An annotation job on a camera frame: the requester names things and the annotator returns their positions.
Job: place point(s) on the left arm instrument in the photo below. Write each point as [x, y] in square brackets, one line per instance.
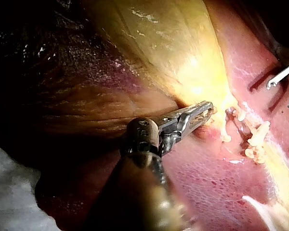
[142, 134]

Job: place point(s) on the thin tube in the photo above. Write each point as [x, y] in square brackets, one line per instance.
[240, 131]

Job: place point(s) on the white cloth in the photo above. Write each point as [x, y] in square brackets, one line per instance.
[12, 187]

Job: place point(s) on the white clip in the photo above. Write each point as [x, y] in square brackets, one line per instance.
[227, 137]
[255, 154]
[261, 132]

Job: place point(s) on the gallbladder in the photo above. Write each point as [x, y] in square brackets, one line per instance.
[173, 53]

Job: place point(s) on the dark left arm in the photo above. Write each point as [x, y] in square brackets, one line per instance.
[135, 197]

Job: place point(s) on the dark red liver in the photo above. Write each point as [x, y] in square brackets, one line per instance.
[207, 183]

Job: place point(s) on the left arm instrument jaw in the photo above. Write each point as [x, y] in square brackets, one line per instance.
[197, 122]
[200, 107]

